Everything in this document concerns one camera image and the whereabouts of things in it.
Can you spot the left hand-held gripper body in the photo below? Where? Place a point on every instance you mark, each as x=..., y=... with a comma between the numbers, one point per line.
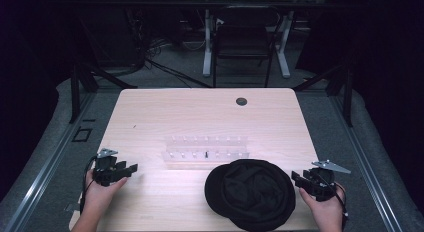
x=106, y=172

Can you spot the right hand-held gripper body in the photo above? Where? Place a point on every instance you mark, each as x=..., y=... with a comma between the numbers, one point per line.
x=321, y=185

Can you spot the black hat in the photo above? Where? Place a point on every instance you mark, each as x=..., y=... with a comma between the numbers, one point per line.
x=250, y=195

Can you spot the person's left hand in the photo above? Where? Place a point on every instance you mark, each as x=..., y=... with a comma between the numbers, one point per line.
x=98, y=195

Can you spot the person's right hand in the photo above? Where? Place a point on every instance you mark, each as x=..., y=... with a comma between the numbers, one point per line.
x=326, y=210

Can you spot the clear acrylic rack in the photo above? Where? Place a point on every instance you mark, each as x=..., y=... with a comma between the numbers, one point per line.
x=205, y=151

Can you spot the black metal stand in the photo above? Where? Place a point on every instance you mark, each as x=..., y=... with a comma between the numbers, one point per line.
x=75, y=92
x=348, y=98

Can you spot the round grey table grommet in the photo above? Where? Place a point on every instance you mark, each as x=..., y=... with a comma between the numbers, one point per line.
x=241, y=101

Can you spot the black chair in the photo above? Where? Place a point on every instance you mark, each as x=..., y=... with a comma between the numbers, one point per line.
x=241, y=38

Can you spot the aluminium floor rail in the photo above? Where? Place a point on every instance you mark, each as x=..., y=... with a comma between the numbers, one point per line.
x=50, y=168
x=366, y=168

